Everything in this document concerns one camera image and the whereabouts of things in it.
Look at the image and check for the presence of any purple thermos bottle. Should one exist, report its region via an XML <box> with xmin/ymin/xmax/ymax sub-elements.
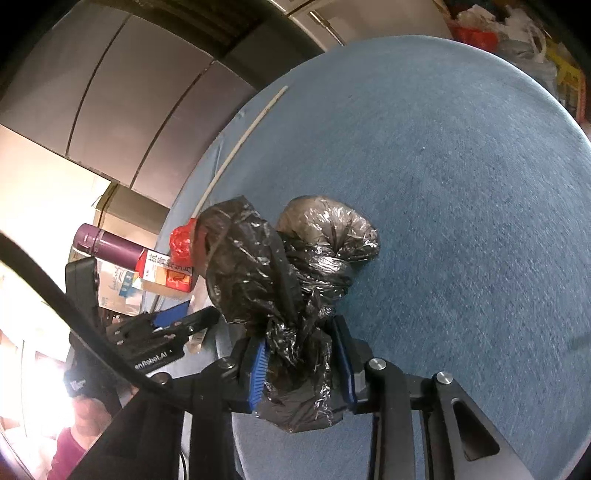
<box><xmin>73</xmin><ymin>223</ymin><xmax>147</xmax><ymax>268</ymax></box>

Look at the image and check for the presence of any orange and white box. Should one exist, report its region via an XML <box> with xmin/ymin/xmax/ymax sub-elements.
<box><xmin>139</xmin><ymin>249</ymin><xmax>197</xmax><ymax>294</ymax></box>

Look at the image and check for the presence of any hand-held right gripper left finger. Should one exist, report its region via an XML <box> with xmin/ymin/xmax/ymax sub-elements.
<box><xmin>69</xmin><ymin>336</ymin><xmax>271</xmax><ymax>480</ymax></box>

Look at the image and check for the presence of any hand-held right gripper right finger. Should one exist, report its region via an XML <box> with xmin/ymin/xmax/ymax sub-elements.
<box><xmin>330</xmin><ymin>315</ymin><xmax>536</xmax><ymax>480</ymax></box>

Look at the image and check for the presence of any red plastic bag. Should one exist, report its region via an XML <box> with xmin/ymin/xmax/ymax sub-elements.
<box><xmin>169</xmin><ymin>219</ymin><xmax>208</xmax><ymax>268</ymax></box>

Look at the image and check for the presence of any long white stick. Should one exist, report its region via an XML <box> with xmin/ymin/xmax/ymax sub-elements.
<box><xmin>191</xmin><ymin>86</ymin><xmax>289</xmax><ymax>220</ymax></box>

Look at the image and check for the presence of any cluttered shelf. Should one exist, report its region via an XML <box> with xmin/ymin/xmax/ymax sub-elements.
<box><xmin>443</xmin><ymin>0</ymin><xmax>591</xmax><ymax>134</ymax></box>

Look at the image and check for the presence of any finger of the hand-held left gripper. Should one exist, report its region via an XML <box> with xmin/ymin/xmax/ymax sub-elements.
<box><xmin>150</xmin><ymin>300</ymin><xmax>194</xmax><ymax>329</ymax></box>
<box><xmin>178</xmin><ymin>306</ymin><xmax>222</xmax><ymax>340</ymax></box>

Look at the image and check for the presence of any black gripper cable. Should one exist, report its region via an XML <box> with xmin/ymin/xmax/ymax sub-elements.
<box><xmin>0</xmin><ymin>232</ymin><xmax>195</xmax><ymax>411</ymax></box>

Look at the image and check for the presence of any white plastic bag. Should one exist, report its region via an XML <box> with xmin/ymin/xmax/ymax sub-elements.
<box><xmin>499</xmin><ymin>9</ymin><xmax>559</xmax><ymax>79</ymax></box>

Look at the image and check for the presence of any black plastic bag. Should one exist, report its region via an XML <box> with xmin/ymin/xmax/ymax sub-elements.
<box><xmin>196</xmin><ymin>195</ymin><xmax>382</xmax><ymax>435</ymax></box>

